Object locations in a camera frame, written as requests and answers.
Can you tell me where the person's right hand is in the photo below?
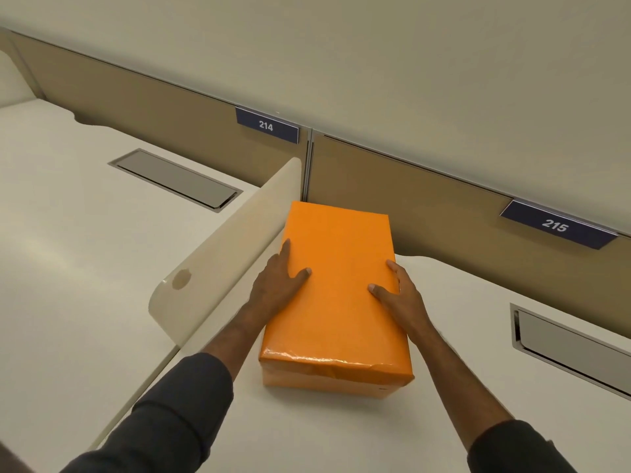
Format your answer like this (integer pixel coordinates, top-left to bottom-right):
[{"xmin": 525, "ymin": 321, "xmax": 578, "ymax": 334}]
[{"xmin": 367, "ymin": 259, "xmax": 438, "ymax": 347}]

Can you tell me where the person's left hand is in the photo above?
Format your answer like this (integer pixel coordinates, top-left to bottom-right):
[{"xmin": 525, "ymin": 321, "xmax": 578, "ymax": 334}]
[{"xmin": 248, "ymin": 238, "xmax": 313, "ymax": 335}]

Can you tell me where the orange box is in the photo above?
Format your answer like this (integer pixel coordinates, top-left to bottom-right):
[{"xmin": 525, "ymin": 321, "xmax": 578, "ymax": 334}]
[{"xmin": 259, "ymin": 200, "xmax": 414, "ymax": 400}]

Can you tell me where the person's right forearm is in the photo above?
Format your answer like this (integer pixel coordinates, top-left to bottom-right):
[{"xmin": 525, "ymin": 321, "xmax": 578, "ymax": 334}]
[{"xmin": 408, "ymin": 330, "xmax": 578, "ymax": 473}]

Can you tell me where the person's left forearm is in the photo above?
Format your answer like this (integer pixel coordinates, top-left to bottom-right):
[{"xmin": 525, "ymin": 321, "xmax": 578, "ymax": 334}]
[{"xmin": 58, "ymin": 315, "xmax": 270, "ymax": 473}]

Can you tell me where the cream desk divider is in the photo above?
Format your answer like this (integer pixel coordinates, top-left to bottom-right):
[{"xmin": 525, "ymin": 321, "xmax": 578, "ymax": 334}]
[
  {"xmin": 148, "ymin": 157, "xmax": 303, "ymax": 348},
  {"xmin": 0, "ymin": 48, "xmax": 38, "ymax": 108}
]

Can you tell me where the tan partition panel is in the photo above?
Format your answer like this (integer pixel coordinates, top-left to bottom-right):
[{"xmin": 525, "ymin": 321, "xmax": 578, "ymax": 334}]
[
  {"xmin": 0, "ymin": 28, "xmax": 312, "ymax": 203},
  {"xmin": 308, "ymin": 130, "xmax": 631, "ymax": 340}
]

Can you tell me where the blue number plate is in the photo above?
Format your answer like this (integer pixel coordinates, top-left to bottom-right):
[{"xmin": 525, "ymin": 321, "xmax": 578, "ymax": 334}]
[
  {"xmin": 499, "ymin": 199, "xmax": 619, "ymax": 251},
  {"xmin": 235, "ymin": 106, "xmax": 300, "ymax": 145}
]

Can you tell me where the grey desk cable flap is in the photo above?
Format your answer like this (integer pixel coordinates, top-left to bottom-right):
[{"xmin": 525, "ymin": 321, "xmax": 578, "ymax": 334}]
[
  {"xmin": 509, "ymin": 303, "xmax": 631, "ymax": 398},
  {"xmin": 108, "ymin": 148, "xmax": 244, "ymax": 214}
]

